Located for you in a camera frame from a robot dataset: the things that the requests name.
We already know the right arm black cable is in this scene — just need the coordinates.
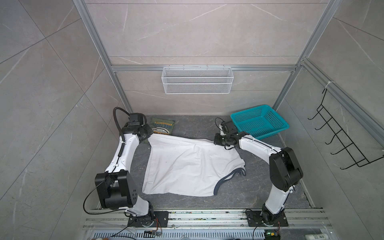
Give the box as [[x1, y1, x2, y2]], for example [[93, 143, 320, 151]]
[[214, 117, 226, 133]]

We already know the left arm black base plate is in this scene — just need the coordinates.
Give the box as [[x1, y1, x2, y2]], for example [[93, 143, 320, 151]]
[[128, 211, 169, 228]]

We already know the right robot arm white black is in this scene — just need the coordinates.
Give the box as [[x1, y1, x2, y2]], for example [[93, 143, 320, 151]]
[[214, 121, 304, 226]]

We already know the black wire hook rack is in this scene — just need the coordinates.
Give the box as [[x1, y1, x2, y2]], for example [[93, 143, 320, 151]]
[[308, 89, 384, 170]]

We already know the green tank top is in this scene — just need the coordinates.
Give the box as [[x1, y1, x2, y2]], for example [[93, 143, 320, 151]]
[[146, 118, 175, 136]]

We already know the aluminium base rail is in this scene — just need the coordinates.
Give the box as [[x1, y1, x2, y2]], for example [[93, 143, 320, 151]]
[[76, 209, 338, 240]]

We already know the white wire mesh shelf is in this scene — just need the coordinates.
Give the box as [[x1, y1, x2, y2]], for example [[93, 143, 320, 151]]
[[162, 67, 234, 95]]

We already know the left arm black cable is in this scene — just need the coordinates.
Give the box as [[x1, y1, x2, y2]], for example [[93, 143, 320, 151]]
[[112, 107, 130, 142]]

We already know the teal plastic basket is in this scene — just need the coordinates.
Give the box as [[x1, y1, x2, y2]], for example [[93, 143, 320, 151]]
[[230, 105, 290, 140]]

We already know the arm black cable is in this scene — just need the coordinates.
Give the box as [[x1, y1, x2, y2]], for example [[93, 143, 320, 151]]
[[112, 107, 130, 142], [214, 117, 226, 133]]

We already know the white navy tank top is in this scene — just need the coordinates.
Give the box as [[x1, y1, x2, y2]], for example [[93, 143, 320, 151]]
[[142, 134, 246, 197]]

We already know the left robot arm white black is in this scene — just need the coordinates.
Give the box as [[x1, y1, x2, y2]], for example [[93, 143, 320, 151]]
[[95, 113, 154, 219]]

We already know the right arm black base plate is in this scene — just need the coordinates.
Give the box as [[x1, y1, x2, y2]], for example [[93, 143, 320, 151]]
[[245, 209, 289, 227]]

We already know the white bottle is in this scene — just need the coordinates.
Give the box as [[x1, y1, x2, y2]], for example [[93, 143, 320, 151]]
[[305, 234, 330, 240]]

